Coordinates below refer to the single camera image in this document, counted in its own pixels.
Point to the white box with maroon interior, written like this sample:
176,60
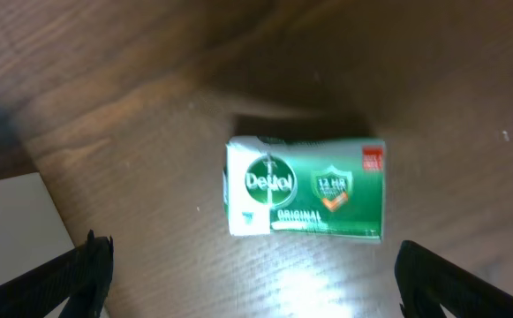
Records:
31,230

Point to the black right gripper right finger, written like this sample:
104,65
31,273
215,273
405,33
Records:
430,285

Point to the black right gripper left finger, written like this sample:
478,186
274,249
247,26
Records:
77,280

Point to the green Dettol soap box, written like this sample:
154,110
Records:
328,187

